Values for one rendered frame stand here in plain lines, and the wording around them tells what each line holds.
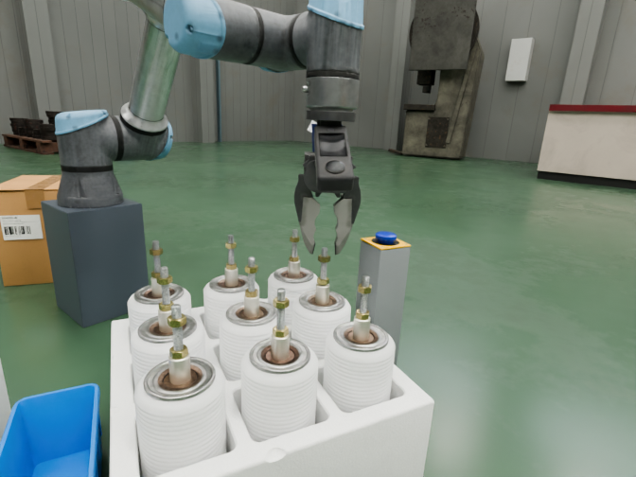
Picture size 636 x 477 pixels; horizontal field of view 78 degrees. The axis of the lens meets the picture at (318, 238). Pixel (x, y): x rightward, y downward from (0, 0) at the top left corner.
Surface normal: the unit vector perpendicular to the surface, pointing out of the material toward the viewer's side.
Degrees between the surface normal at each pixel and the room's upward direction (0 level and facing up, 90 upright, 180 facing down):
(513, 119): 90
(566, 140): 90
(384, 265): 90
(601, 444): 0
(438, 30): 90
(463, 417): 0
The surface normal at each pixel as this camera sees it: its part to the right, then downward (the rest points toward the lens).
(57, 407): 0.44, 0.24
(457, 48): -0.47, 0.23
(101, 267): 0.77, 0.22
